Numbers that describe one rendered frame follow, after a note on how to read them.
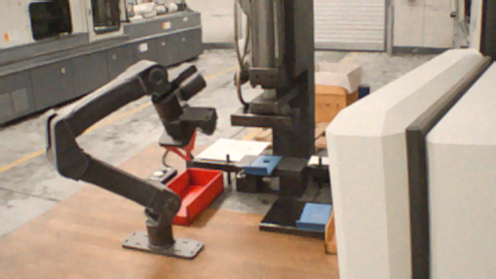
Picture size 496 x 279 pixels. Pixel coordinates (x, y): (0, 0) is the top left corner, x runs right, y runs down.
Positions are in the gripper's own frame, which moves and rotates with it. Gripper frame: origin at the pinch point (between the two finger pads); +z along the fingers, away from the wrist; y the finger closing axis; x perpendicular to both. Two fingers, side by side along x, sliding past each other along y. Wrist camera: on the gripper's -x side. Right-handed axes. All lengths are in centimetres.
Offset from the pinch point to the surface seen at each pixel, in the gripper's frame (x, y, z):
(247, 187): -7.1, 9.8, 26.7
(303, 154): -19, 33, 38
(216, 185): 0.8, 6.7, 22.6
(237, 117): -5.5, 20.5, 8.2
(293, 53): -19.9, 36.8, -1.7
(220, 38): 388, 809, 557
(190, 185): 11.8, 9.4, 27.7
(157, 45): 383, 550, 377
